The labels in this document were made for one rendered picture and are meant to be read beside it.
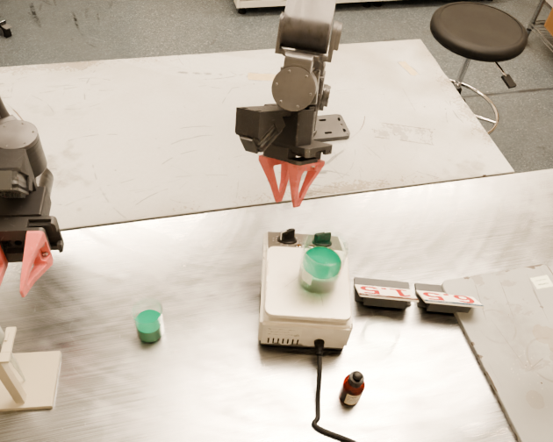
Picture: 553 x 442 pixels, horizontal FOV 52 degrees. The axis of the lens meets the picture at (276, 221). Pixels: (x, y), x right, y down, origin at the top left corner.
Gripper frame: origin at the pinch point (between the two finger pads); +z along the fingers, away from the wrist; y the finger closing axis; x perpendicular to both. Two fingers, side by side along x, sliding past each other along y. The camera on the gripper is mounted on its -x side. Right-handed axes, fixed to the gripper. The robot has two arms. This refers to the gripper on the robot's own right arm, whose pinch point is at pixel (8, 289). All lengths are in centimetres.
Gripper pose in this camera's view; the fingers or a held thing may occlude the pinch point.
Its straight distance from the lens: 78.3
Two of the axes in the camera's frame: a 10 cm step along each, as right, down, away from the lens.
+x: -1.0, 6.4, 7.6
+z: 1.1, 7.7, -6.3
